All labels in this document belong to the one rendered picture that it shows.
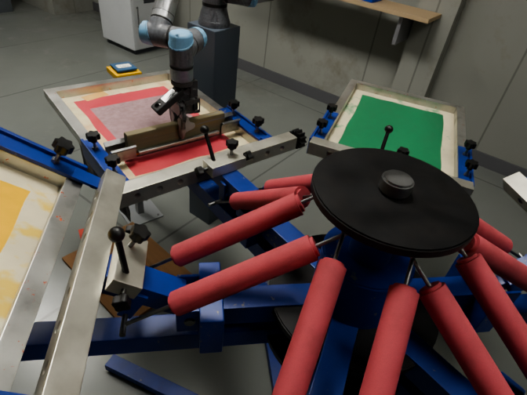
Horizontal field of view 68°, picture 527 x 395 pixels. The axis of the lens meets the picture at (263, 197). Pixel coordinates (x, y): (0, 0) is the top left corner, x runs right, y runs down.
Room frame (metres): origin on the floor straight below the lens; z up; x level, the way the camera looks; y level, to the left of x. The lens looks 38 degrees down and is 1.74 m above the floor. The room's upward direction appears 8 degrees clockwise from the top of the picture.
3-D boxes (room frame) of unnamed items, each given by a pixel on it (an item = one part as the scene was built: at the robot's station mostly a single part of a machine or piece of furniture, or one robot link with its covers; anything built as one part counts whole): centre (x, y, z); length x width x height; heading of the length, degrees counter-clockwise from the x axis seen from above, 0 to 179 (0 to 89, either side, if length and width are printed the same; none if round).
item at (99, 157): (1.01, 0.52, 0.98); 0.30 x 0.05 x 0.07; 43
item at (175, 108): (1.24, 0.32, 1.15); 0.09 x 0.08 x 0.12; 133
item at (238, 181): (0.97, 0.10, 1.02); 0.17 x 0.06 x 0.05; 43
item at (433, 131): (1.47, -0.50, 1.05); 1.08 x 0.61 x 0.23; 163
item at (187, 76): (1.24, 0.33, 1.23); 0.08 x 0.08 x 0.05
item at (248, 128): (1.39, 0.11, 0.98); 0.30 x 0.05 x 0.07; 43
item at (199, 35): (1.34, 0.33, 1.31); 0.11 x 0.11 x 0.08; 82
